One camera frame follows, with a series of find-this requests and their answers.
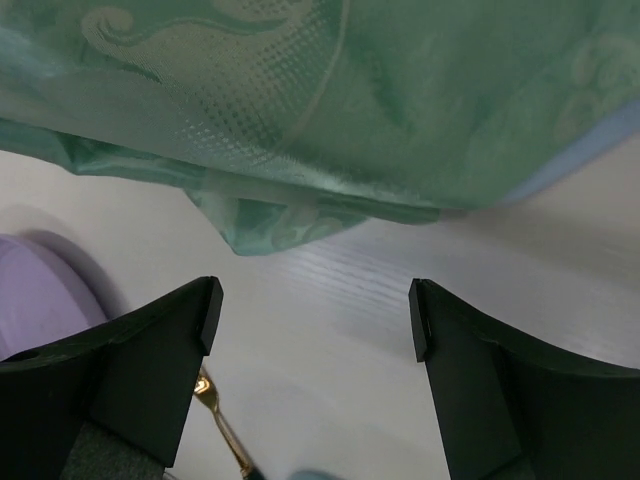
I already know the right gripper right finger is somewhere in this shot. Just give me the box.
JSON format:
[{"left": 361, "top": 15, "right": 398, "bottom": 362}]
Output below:
[{"left": 409, "top": 279, "right": 639, "bottom": 479}]

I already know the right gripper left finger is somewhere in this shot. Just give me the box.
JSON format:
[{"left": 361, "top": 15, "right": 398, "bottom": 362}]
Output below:
[{"left": 1, "top": 277, "right": 223, "bottom": 479}]

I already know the green patterned cloth napkin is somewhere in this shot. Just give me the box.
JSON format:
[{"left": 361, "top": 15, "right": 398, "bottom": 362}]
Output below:
[{"left": 1, "top": 1, "right": 639, "bottom": 256}]

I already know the purple plate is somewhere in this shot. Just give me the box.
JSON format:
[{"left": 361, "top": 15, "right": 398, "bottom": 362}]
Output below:
[{"left": 1, "top": 235, "right": 107, "bottom": 360}]

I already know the blue mug white inside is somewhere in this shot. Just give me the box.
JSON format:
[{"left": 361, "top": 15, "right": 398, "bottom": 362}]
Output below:
[{"left": 288, "top": 469, "right": 337, "bottom": 480}]

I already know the gold fork black handle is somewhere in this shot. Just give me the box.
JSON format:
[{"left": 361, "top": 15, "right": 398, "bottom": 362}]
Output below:
[{"left": 194, "top": 364, "right": 266, "bottom": 480}]

